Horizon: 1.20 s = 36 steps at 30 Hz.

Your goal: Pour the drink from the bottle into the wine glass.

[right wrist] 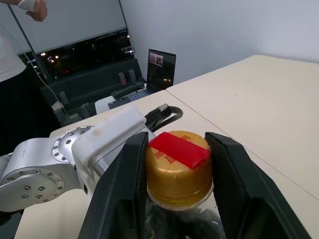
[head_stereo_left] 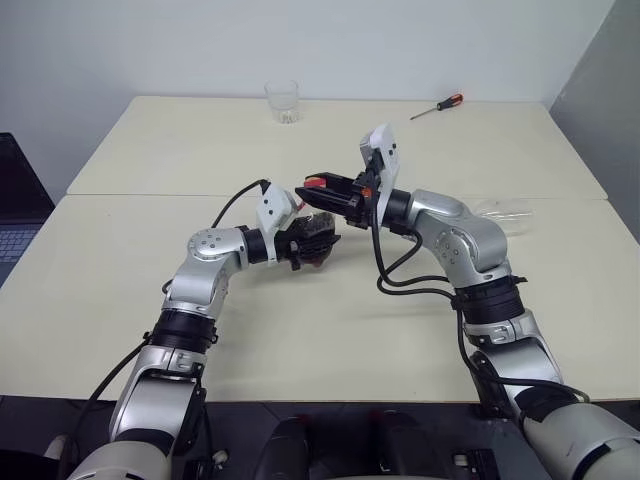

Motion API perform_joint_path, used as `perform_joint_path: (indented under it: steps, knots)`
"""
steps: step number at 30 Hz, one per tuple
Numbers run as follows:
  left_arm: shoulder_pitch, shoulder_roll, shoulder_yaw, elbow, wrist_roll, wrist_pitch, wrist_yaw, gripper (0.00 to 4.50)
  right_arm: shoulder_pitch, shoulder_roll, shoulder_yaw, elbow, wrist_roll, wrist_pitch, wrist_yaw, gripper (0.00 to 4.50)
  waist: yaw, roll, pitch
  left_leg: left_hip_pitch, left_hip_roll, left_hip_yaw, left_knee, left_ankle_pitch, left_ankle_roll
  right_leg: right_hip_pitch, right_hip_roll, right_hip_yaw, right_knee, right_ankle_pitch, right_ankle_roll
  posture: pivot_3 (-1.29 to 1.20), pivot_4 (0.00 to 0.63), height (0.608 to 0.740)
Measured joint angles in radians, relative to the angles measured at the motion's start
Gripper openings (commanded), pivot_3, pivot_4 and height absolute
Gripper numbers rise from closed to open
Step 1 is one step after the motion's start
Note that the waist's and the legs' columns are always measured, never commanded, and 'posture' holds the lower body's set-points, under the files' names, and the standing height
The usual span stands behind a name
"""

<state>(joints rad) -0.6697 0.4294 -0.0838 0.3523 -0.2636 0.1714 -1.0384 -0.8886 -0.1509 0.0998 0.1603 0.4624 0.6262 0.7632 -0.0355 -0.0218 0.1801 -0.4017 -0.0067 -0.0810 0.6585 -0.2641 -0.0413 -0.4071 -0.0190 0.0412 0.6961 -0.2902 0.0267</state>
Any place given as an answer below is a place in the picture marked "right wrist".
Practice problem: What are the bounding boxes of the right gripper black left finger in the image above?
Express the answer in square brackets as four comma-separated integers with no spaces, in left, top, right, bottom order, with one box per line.
[78,131,150,239]

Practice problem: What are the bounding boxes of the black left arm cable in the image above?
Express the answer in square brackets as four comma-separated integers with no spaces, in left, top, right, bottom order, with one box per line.
[144,103,184,132]

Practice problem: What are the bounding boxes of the white roller blind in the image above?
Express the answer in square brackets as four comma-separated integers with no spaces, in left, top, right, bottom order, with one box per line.
[0,0,128,55]

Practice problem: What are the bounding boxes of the person's bare hand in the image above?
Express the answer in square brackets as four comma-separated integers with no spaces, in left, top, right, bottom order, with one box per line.
[24,0,48,22]

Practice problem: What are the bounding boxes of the open black hard case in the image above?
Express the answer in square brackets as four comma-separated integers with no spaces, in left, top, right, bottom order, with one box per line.
[39,57,147,119]

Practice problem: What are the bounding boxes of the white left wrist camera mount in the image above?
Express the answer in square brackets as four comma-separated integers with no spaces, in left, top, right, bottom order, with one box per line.
[71,106,147,200]

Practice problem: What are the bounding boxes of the person in white shirt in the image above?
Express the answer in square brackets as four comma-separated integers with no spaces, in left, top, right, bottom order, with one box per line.
[0,23,61,156]

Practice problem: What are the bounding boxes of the thin grey cable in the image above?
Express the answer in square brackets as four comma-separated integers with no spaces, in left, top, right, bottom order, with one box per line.
[6,0,49,79]

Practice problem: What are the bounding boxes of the thin white cable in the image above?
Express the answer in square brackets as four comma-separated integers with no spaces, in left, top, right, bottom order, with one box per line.
[22,51,68,113]

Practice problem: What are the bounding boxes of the white handheld controller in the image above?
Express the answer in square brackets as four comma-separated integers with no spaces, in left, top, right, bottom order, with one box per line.
[19,0,38,11]

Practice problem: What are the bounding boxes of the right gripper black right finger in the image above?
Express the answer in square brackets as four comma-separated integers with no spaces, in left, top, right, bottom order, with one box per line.
[204,131,313,239]

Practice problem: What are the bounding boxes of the open black laptop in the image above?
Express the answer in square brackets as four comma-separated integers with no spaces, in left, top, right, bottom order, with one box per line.
[134,48,177,97]

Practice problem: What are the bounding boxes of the clear bottle with gold cap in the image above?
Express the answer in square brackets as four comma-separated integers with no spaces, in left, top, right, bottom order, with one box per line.
[145,129,226,239]

